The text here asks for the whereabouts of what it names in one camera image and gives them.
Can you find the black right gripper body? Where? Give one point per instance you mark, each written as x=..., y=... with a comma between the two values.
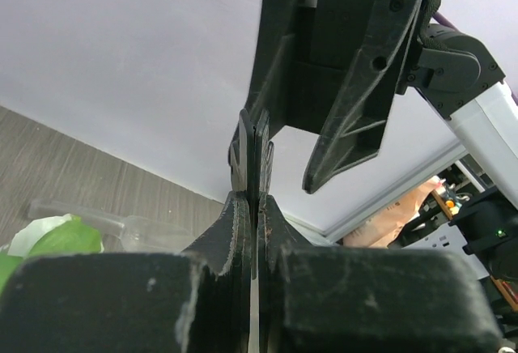
x=328, y=35

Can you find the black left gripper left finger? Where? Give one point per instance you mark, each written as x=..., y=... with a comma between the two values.
x=194, y=301

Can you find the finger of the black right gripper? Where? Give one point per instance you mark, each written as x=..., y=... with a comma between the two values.
x=354, y=128
x=274, y=86

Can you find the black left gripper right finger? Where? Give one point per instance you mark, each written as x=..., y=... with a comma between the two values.
x=338, y=299

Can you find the black bag clip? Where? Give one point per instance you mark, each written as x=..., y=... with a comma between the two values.
x=251, y=156

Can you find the clear plastic scoop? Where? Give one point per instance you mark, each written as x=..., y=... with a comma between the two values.
x=135, y=233

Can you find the green litter bag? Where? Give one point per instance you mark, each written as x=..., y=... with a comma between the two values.
x=55, y=235

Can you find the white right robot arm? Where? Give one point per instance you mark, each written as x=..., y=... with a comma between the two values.
x=458, y=77

